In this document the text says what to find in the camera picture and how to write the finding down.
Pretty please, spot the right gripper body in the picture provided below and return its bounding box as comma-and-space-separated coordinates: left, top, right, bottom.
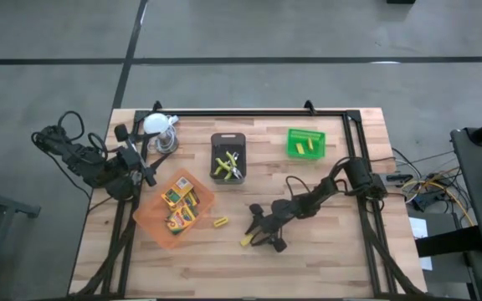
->
249, 203, 292, 253

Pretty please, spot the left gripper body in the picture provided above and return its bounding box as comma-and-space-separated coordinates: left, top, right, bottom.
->
114, 124, 158, 187

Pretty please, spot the yellow green Crayola crayon box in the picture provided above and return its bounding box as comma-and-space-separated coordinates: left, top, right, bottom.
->
160, 176, 195, 207
164, 204, 200, 236
184, 190, 202, 210

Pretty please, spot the white dome lamp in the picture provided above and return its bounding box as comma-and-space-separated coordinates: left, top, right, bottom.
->
142, 112, 180, 155

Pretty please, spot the translucent orange plastic tray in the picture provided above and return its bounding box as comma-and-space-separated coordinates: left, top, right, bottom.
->
132, 167, 217, 251

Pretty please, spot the gray plastic storage bin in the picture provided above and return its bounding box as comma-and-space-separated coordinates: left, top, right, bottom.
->
209, 132, 248, 185

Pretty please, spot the green plastic mesh basket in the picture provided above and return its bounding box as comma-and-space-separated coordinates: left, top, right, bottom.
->
286, 127, 327, 161

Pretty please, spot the white paper sheet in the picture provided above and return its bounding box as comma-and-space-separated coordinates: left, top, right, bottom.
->
408, 216, 434, 272

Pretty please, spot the black power adapter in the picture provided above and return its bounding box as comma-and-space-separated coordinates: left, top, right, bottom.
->
412, 190, 445, 212

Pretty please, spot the black table leg bar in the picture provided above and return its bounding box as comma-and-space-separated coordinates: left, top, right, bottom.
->
415, 225, 482, 258

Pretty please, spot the dark gray side table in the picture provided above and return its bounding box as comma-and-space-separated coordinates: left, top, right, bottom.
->
449, 125, 482, 260

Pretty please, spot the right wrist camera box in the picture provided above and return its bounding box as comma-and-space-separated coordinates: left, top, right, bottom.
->
270, 199, 292, 218

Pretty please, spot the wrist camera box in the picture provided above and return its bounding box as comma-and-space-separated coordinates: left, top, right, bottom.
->
117, 145, 141, 168
270, 199, 292, 218

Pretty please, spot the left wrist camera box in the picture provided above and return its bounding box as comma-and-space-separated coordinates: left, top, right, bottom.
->
117, 145, 141, 168

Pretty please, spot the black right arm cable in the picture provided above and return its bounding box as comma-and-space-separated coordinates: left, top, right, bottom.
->
285, 175, 311, 200

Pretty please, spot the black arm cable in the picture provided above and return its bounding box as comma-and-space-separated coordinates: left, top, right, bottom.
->
285, 175, 311, 200
31, 110, 109, 162

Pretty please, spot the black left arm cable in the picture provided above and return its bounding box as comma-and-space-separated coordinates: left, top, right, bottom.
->
31, 110, 109, 162

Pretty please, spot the black metal table frame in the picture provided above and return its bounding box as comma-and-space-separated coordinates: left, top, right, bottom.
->
69, 107, 427, 300

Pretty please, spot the yellow cable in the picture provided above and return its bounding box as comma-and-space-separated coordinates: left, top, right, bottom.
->
402, 166, 475, 227

